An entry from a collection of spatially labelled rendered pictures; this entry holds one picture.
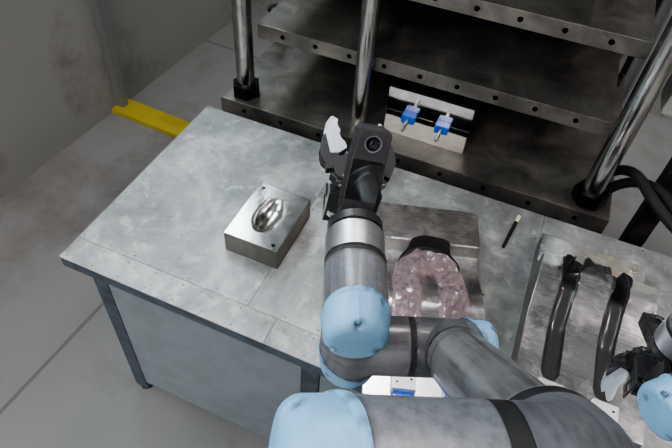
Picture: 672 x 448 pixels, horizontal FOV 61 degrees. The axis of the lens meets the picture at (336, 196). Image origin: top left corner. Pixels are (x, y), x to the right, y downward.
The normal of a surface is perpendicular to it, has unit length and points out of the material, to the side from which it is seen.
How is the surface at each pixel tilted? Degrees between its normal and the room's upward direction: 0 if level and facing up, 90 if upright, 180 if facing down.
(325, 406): 37
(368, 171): 60
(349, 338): 90
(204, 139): 0
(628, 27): 0
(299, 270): 0
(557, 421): 30
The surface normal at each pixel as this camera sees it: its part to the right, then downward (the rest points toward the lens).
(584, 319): -0.12, -0.34
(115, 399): 0.06, -0.69
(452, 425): 0.06, -0.93
